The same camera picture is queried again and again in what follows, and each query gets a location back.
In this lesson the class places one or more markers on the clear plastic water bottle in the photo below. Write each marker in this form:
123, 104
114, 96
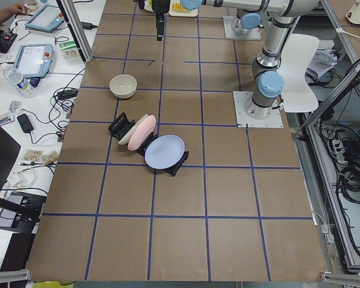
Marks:
19, 82

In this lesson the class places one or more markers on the bag of nuts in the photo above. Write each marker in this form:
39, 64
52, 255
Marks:
32, 155
49, 158

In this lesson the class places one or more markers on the white plastic chair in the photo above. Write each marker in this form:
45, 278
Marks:
295, 58

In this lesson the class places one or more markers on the far blue teach pendant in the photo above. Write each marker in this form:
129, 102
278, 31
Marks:
47, 19

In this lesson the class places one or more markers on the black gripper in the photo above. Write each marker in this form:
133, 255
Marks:
160, 6

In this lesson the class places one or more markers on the black power adapter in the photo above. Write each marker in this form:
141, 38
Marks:
66, 94

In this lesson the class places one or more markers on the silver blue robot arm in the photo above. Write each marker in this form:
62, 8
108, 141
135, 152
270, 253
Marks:
245, 22
268, 83

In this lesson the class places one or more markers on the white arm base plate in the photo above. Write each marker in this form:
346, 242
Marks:
249, 115
254, 35

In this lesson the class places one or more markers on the cream plate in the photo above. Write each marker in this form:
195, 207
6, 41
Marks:
125, 140

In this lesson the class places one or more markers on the person's hand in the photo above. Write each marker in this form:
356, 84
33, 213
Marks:
18, 8

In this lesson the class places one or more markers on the light blue plate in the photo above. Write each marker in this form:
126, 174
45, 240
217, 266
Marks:
164, 152

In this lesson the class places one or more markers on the blue teach pendant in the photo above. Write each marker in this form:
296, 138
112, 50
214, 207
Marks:
34, 60
47, 19

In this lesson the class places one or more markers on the green white small box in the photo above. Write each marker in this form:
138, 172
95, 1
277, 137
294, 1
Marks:
69, 49

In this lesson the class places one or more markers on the near blue teach pendant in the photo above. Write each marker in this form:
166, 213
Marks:
34, 60

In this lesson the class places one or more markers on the pink plate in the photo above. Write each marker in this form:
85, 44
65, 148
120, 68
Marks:
141, 133

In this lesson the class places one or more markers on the yellow bread on plate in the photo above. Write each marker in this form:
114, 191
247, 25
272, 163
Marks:
177, 10

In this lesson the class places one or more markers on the cream ceramic bowl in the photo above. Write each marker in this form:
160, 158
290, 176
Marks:
123, 86

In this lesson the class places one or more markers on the aluminium frame post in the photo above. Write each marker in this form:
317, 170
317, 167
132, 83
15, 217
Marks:
71, 17

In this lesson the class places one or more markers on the black phone on table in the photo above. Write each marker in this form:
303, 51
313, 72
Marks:
25, 123

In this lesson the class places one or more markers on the black dish rack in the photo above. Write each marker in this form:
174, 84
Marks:
121, 125

